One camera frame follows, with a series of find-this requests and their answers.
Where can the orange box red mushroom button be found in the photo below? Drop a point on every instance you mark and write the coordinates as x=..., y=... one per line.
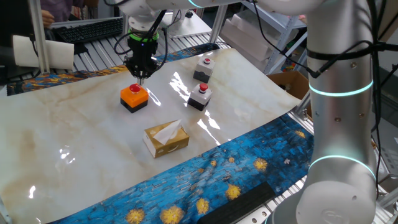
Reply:
x=133, y=98

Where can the grey metal base plate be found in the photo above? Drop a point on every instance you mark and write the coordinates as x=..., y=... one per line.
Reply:
x=189, y=28

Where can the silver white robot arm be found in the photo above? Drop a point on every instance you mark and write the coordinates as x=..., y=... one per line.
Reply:
x=342, y=124

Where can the purple shirt bystander torso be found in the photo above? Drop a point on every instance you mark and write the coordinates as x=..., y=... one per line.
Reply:
x=59, y=7

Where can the white paper roll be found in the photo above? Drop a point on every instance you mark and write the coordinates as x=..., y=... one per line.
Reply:
x=59, y=54

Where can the white tissue sheet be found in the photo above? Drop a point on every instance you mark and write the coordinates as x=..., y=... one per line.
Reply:
x=166, y=132

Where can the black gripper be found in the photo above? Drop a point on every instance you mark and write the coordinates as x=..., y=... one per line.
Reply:
x=143, y=51

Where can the colourful small toy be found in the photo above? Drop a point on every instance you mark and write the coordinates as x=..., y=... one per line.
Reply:
x=287, y=67

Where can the blue starry painting cloth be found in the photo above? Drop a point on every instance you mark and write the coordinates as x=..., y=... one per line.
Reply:
x=217, y=177

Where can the marble pattern mat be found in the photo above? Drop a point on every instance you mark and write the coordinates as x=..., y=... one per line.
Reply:
x=77, y=140

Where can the grey metal shelf rack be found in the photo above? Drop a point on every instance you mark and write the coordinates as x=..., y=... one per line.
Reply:
x=280, y=21

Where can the gold tissue box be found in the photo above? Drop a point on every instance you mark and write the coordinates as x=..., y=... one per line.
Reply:
x=174, y=143

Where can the black computer keyboard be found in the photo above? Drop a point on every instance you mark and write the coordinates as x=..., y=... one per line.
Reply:
x=90, y=29

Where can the white foam packing block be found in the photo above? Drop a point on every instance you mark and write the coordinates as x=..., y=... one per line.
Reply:
x=245, y=34

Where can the white box raised red button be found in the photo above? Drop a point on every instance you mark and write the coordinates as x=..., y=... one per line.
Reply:
x=200, y=96

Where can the grey box red button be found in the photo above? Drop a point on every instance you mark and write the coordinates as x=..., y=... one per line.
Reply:
x=203, y=68

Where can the aluminium profile post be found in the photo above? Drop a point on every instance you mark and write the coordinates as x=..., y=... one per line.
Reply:
x=38, y=37
x=217, y=21

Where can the brown cardboard box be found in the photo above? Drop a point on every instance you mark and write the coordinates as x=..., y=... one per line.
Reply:
x=292, y=82

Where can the bystander bare hand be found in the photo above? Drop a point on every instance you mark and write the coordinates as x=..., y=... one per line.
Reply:
x=47, y=18

